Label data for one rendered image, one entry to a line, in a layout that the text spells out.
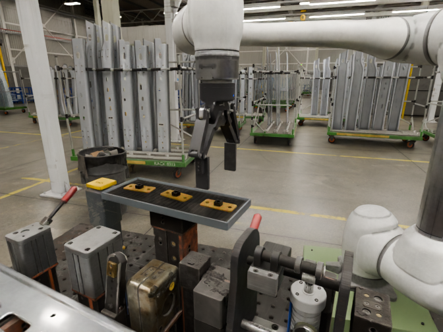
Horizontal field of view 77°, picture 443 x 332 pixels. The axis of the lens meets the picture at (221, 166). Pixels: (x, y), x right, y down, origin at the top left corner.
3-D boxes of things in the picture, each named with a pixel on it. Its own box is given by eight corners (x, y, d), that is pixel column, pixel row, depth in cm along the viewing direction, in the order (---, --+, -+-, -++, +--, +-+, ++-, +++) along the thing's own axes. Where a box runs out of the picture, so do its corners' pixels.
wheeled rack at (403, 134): (325, 143, 660) (334, 64, 608) (325, 136, 750) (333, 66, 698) (420, 149, 598) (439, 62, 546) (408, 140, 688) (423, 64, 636)
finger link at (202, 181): (209, 156, 57) (207, 157, 56) (209, 188, 59) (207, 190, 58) (196, 155, 58) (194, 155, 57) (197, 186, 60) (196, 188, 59)
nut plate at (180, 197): (159, 195, 73) (159, 190, 73) (169, 190, 76) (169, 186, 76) (183, 202, 69) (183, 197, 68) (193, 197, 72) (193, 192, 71)
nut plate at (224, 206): (199, 205, 67) (198, 201, 67) (206, 199, 70) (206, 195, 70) (231, 212, 63) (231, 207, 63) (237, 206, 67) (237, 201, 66)
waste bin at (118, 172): (74, 220, 301) (62, 155, 280) (107, 200, 350) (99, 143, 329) (113, 226, 287) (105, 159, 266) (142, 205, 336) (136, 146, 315)
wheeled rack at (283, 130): (293, 147, 625) (300, 62, 573) (249, 144, 651) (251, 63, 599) (296, 132, 800) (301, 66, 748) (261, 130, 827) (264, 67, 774)
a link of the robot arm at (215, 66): (185, 51, 55) (186, 83, 57) (227, 49, 51) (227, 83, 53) (208, 55, 63) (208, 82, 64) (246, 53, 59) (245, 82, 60)
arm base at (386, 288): (327, 255, 113) (327, 244, 111) (390, 267, 104) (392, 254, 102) (323, 286, 97) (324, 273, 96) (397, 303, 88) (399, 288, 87)
